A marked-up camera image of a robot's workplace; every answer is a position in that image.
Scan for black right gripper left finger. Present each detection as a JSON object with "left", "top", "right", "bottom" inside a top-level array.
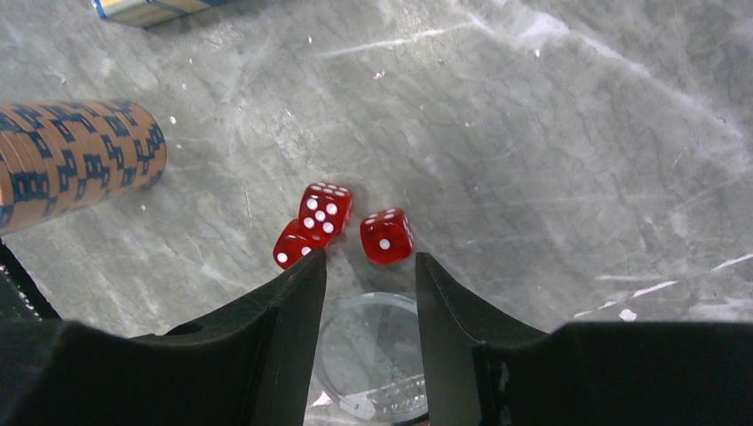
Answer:
[{"left": 1, "top": 249, "right": 327, "bottom": 425}]

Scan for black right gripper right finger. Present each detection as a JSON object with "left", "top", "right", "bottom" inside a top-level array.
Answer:
[{"left": 416, "top": 252, "right": 752, "bottom": 425}]

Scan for red die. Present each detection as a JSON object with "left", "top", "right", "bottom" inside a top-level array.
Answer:
[
  {"left": 360, "top": 208, "right": 414, "bottom": 265},
  {"left": 273, "top": 219, "right": 329, "bottom": 270},
  {"left": 298, "top": 182, "right": 353, "bottom": 241}
]

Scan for Texas Hold'em card box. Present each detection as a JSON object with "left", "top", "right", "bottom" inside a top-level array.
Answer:
[{"left": 91, "top": 0, "right": 227, "bottom": 28}]

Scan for orange blue chip stack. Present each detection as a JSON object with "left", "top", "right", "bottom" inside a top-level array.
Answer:
[{"left": 1, "top": 100, "right": 168, "bottom": 234}]

